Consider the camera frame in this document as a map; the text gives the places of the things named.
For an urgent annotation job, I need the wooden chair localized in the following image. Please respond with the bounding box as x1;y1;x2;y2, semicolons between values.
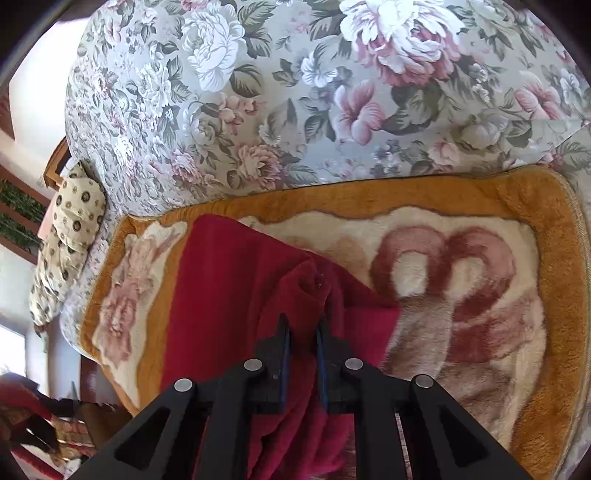
43;137;71;190

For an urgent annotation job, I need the dark red long-sleeved sweater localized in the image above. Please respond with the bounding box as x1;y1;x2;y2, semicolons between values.
159;215;403;480

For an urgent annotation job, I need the plush orange-bordered floral blanket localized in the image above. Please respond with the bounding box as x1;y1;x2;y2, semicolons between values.
79;166;591;480

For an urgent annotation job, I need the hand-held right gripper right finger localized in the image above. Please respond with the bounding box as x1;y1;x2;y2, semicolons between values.
316;318;533;480

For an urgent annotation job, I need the floral fabric sofa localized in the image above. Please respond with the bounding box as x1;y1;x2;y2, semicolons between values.
59;0;591;357

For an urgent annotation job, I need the wooden shelf with green plants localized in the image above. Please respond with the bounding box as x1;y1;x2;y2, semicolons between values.
0;165;52;265

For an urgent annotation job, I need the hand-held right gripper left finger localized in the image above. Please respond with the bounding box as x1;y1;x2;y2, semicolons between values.
81;313;293;480

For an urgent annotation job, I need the red patterned cloth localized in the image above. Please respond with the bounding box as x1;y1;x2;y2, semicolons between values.
0;373;95;480

